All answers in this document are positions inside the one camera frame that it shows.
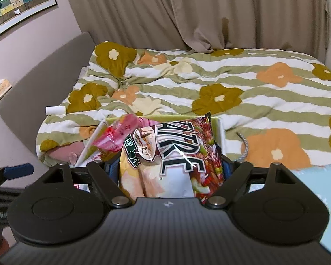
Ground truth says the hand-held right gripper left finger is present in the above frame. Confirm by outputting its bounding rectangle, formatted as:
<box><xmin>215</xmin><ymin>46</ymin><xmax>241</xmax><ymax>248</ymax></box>
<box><xmin>30</xmin><ymin>159</ymin><xmax>130</xmax><ymax>208</ymax></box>

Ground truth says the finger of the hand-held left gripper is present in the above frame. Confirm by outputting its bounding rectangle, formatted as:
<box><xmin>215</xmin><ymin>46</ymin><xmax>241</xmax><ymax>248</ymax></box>
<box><xmin>0</xmin><ymin>163</ymin><xmax>35</xmax><ymax>185</ymax></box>

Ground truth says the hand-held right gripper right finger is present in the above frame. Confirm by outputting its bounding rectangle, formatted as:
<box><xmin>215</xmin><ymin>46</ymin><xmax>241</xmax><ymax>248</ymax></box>
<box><xmin>204</xmin><ymin>156</ymin><xmax>307</xmax><ymax>209</ymax></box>

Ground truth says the pink snack packet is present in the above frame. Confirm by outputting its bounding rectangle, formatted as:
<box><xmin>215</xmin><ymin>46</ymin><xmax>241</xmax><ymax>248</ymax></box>
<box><xmin>92</xmin><ymin>114</ymin><xmax>144</xmax><ymax>153</ymax></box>

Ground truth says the green cardboard box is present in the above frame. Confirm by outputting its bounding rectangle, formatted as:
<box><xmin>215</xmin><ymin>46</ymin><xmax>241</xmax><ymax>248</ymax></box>
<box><xmin>74</xmin><ymin>115</ymin><xmax>226</xmax><ymax>169</ymax></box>

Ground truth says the white and yellow snack bag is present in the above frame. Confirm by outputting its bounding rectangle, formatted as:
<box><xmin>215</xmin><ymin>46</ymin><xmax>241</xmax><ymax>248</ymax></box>
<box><xmin>118</xmin><ymin>112</ymin><xmax>224</xmax><ymax>199</ymax></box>

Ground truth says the striped floral blanket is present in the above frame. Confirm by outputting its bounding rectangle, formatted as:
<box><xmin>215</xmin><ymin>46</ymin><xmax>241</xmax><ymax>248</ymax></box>
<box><xmin>36</xmin><ymin>41</ymin><xmax>331</xmax><ymax>170</ymax></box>

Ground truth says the white tube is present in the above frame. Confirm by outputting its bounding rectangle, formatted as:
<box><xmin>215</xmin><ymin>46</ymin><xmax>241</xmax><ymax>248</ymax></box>
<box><xmin>45</xmin><ymin>106</ymin><xmax>66</xmax><ymax>115</ymax></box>

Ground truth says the tissue box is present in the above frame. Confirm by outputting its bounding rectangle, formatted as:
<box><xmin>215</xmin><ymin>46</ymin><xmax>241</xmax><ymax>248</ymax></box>
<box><xmin>0</xmin><ymin>79</ymin><xmax>12</xmax><ymax>100</ymax></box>

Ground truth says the grey bed headboard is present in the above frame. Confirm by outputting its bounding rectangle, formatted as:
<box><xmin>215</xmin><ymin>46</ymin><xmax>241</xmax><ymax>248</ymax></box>
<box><xmin>0</xmin><ymin>32</ymin><xmax>96</xmax><ymax>167</ymax></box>

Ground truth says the beige curtain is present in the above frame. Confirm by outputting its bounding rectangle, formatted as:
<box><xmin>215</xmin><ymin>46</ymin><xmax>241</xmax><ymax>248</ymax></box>
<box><xmin>61</xmin><ymin>0</ymin><xmax>330</xmax><ymax>61</ymax></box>

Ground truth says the grey braided cord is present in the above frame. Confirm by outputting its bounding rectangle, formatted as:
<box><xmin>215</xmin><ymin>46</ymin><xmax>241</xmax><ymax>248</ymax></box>
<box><xmin>236</xmin><ymin>132</ymin><xmax>250</xmax><ymax>163</ymax></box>

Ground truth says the framed wall poster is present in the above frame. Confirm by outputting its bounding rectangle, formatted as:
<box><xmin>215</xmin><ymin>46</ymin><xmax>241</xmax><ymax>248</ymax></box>
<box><xmin>0</xmin><ymin>0</ymin><xmax>58</xmax><ymax>43</ymax></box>

